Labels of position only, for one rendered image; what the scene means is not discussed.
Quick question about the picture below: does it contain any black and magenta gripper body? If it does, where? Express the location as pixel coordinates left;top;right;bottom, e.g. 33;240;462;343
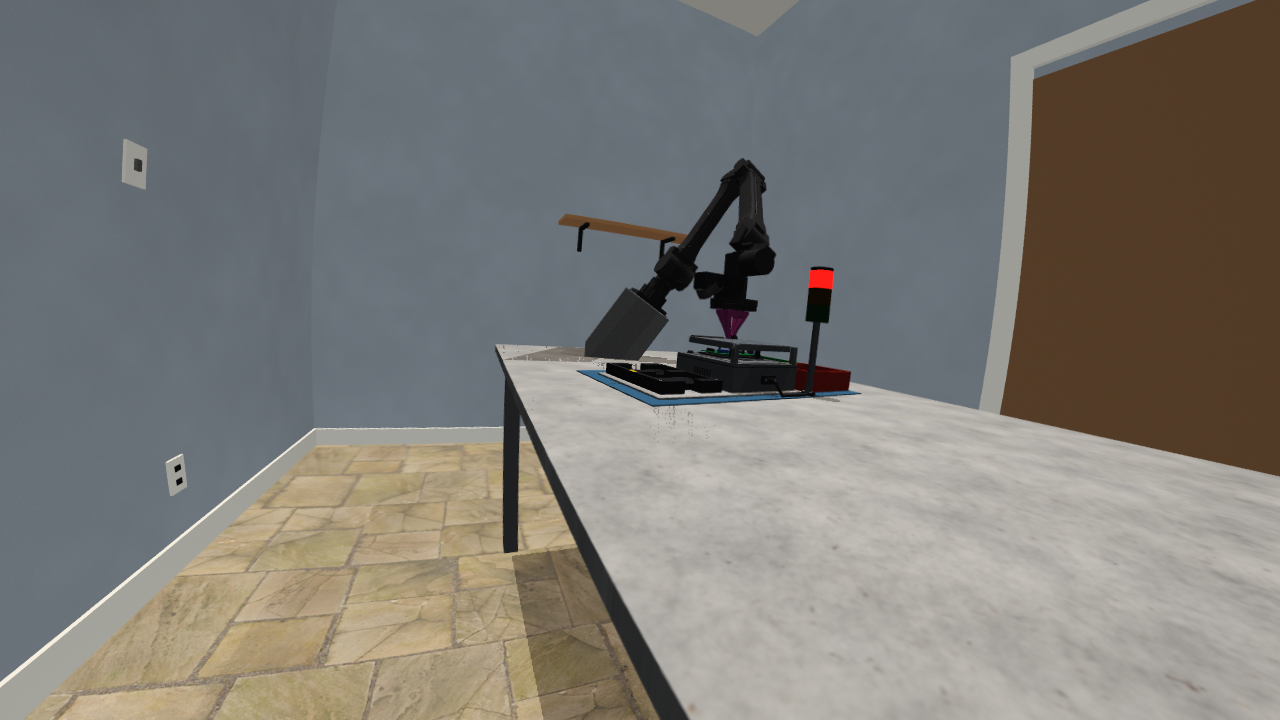
710;275;758;313

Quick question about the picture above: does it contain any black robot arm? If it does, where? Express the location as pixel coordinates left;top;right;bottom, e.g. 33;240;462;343
632;158;776;315

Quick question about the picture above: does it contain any red bin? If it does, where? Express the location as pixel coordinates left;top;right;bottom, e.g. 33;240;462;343
795;363;851;392

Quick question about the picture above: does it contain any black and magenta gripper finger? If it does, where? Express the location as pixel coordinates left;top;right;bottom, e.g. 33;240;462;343
716;309;739;340
723;309;749;340

